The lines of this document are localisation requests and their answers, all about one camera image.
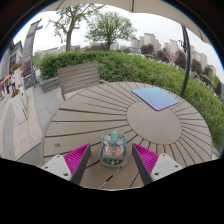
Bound curved dark umbrella pole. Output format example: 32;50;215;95
179;24;192;98

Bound round leafy tree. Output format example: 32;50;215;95
84;10;138;51

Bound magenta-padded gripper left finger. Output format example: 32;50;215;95
42;143;92;186

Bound white flower planter box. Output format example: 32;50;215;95
9;88;28;124

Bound distant high-rise buildings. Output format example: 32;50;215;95
129;32;218;78

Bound transparent computer mouse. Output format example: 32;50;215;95
99;130;128;168

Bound tall bare-trunk tree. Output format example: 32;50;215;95
48;3;103;53

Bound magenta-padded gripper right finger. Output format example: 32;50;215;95
131;142;184;186

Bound blue mouse pad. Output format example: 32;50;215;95
130;86;180;112

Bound slatted wooden chair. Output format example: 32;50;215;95
57;62;108;101

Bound green hedge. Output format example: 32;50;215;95
38;49;224;151

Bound beige patio umbrella canopy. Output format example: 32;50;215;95
41;0;213;44

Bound tall grey sign pillar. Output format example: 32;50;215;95
21;18;44;89

